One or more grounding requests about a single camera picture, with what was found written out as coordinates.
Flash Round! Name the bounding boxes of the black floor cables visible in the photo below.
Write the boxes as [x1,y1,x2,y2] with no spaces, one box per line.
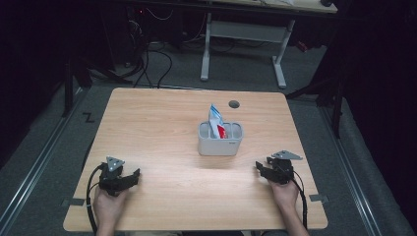
[126,6,185,90]

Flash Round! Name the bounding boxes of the white-framed desk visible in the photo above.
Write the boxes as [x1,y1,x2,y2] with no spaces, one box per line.
[199,0,339,90]

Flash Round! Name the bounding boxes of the metal floor rail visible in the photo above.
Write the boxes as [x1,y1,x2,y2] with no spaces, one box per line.
[0,88,87,230]
[318,106,386,236]

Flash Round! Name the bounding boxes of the white blue red toothpaste tube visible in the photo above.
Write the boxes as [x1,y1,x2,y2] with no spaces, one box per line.
[208,103,228,140]

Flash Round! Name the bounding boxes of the person's left hand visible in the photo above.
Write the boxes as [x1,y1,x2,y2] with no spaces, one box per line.
[92,187,130,228]

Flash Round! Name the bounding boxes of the person's right hand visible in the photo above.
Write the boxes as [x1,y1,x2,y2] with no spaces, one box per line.
[268,178,300,211]

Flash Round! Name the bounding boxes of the grey compartment holder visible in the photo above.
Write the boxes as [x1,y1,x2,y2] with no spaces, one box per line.
[197,121,245,157]

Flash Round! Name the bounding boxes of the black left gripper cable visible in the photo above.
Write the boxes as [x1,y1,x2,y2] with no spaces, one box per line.
[86,163,106,236]

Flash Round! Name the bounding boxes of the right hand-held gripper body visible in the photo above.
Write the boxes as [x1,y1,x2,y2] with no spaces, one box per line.
[266,149,304,185]

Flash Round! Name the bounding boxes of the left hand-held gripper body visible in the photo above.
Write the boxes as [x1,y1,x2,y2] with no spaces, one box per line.
[97,155,133,198]

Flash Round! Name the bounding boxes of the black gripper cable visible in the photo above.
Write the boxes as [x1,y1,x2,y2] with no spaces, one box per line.
[86,163,106,236]
[290,177,310,230]

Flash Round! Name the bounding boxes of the black metal stand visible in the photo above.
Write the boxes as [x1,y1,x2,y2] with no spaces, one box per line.
[284,55,349,140]
[61,55,134,118]

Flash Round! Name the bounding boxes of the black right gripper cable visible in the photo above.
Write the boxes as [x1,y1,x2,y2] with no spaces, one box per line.
[290,177,310,230]

